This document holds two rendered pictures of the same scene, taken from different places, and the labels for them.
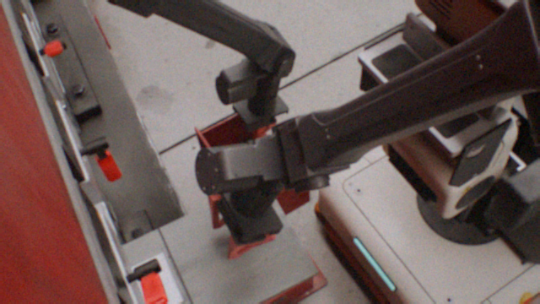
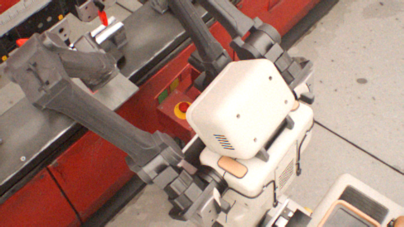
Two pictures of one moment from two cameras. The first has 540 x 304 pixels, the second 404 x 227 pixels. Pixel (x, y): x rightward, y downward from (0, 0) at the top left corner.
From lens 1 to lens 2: 1.05 m
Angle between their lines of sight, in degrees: 33
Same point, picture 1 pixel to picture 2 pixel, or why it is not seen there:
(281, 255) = not seen: hidden behind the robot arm
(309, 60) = (383, 151)
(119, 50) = (326, 30)
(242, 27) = (195, 34)
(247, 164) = (83, 48)
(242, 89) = (195, 63)
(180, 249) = not seen: hidden behind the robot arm
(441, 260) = not seen: outside the picture
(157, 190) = (140, 58)
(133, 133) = (170, 34)
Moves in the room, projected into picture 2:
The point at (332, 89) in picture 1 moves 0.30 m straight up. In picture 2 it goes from (365, 175) to (382, 147)
